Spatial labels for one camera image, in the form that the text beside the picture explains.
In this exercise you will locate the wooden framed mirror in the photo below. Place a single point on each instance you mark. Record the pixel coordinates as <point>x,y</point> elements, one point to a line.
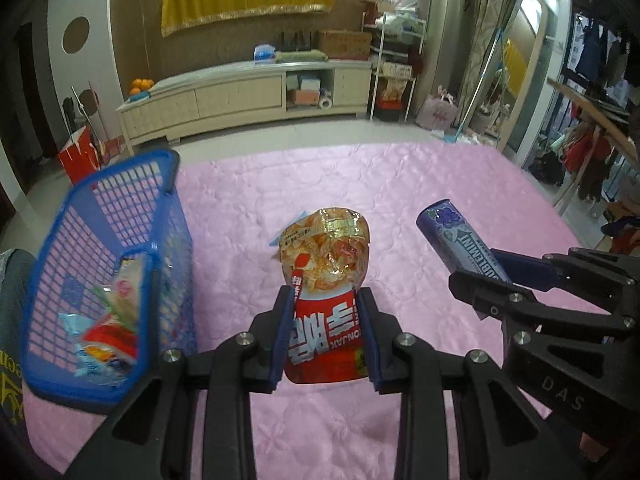
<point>525,60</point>

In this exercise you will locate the pink bag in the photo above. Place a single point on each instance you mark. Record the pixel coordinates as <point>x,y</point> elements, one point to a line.
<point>437,112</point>

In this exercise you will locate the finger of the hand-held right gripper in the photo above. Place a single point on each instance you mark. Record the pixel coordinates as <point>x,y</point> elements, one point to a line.
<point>500,295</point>
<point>525,265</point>

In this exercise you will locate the orange striped snack packet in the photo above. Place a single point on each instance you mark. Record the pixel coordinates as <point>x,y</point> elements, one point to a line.
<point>112,337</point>

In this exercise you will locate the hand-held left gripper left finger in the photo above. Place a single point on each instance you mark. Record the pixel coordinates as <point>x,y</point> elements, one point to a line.
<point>282,335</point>

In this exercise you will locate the blue tissue box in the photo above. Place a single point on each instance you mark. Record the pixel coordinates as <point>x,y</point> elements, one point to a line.
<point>264,53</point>

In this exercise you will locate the green folded cloth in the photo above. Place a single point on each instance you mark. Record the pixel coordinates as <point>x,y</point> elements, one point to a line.
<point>300,56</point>

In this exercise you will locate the blue candy tube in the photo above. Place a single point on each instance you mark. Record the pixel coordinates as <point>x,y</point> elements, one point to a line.
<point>450,232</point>

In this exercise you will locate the red gift bag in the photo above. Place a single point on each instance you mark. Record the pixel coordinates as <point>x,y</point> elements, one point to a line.
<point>77,157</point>

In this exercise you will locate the pink quilted cover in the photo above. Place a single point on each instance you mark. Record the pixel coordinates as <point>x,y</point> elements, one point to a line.
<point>240,200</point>

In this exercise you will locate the pile of oranges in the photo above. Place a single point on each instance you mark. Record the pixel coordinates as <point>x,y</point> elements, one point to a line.
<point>141,85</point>

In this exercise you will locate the blue orange snack packet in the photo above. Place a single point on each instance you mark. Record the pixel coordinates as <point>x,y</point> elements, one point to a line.
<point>75,345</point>

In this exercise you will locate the wooden coat rack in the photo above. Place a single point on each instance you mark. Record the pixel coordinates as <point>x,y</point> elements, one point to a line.
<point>595,117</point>

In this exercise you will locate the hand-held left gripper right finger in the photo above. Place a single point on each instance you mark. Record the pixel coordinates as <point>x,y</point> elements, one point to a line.
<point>367,340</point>

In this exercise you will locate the orange snack bag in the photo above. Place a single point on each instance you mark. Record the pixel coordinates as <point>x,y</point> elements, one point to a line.
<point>395,91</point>

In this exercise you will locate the hanging dark clothes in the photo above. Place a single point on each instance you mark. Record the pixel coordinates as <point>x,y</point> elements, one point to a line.
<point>597,55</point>

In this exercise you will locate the red snack packet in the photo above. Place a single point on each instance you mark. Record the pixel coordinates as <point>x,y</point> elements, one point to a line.
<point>325,255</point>

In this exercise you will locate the patterned curtain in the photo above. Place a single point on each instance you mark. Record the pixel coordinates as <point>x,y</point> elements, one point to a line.
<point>482,35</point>

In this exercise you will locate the cream tv cabinet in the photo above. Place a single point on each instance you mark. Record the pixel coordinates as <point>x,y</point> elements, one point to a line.
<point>225,95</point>

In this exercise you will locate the brown cardboard box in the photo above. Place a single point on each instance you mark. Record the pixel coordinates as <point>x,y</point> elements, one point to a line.
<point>346,44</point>

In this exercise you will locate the grey printed cloth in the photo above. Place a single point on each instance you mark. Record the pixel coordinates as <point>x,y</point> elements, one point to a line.
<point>12,340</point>

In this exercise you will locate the white paper roll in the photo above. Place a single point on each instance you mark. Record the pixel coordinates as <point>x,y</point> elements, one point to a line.
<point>326,102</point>

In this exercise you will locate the blue plastic basket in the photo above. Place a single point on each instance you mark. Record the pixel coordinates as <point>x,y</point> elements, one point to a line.
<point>165,220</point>

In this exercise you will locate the orange box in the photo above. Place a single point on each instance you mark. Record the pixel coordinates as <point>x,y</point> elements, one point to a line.
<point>306,97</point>

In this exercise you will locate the red white box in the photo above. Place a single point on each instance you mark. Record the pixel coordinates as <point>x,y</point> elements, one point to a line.
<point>382,7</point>

